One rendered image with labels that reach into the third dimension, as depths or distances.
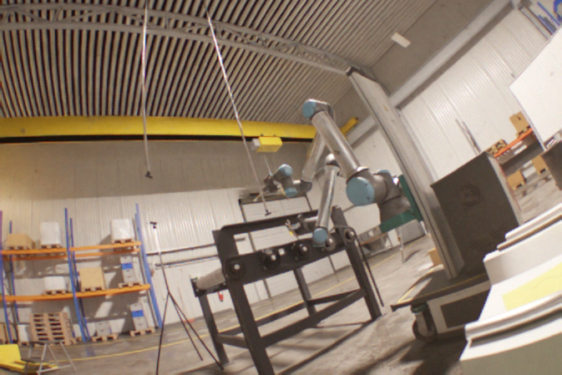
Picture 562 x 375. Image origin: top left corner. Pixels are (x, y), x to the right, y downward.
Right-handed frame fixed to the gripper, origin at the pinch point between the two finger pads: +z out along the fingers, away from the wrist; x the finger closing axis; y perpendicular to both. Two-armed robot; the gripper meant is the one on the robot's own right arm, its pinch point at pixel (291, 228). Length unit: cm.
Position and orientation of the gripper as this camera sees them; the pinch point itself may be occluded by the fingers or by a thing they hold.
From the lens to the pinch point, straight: 214.3
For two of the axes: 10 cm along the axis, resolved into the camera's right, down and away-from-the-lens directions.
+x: 5.4, -4.6, 7.1
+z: -6.6, 3.0, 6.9
